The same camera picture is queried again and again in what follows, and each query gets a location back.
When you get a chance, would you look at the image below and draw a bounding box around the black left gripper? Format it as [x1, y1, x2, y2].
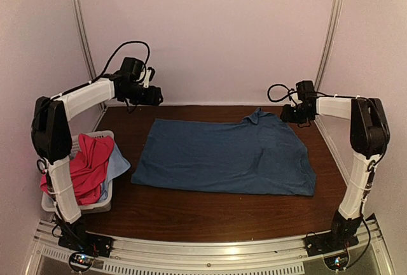
[123, 83, 163, 107]

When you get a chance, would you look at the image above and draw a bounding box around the dark blue polo shirt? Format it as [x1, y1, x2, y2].
[131, 108, 317, 197]

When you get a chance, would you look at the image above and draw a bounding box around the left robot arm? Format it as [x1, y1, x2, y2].
[31, 57, 163, 252]

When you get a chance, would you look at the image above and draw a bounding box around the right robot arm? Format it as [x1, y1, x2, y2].
[280, 80, 390, 251]

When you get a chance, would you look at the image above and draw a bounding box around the white plastic laundry basket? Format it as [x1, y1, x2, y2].
[41, 130, 114, 214]

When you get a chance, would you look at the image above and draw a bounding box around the light blue garment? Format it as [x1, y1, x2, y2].
[97, 144, 131, 203]

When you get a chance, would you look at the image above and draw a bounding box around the red garment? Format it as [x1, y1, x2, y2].
[39, 134, 116, 206]

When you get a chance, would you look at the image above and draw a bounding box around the right circuit board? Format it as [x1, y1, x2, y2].
[324, 252, 350, 271]

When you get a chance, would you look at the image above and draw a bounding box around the circuit board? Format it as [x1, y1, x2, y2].
[68, 252, 95, 272]
[324, 252, 350, 271]

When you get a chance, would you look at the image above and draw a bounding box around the left circuit board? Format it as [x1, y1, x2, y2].
[68, 252, 95, 272]

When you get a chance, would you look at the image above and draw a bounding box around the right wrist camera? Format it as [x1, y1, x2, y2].
[289, 91, 302, 107]

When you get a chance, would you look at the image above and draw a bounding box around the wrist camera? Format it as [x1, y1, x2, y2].
[289, 91, 302, 107]
[142, 67, 156, 88]

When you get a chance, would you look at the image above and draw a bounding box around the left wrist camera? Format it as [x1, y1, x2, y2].
[142, 67, 156, 88]

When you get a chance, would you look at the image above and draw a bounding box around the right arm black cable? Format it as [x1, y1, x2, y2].
[266, 83, 296, 103]

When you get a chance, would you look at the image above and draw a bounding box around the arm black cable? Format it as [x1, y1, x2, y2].
[95, 41, 151, 80]
[266, 83, 296, 103]

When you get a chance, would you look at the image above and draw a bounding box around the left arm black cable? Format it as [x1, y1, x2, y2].
[95, 41, 151, 80]

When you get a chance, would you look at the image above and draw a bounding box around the right aluminium frame post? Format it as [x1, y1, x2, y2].
[315, 0, 343, 88]

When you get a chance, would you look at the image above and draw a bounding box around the aluminium frame post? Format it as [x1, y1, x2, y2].
[315, 0, 343, 88]
[66, 0, 106, 110]

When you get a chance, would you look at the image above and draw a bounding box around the left aluminium frame post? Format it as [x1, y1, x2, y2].
[66, 0, 106, 110]

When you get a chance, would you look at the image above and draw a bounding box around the aluminium front rail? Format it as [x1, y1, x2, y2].
[30, 214, 392, 275]

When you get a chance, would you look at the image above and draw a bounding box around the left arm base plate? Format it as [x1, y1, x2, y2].
[58, 233, 113, 258]

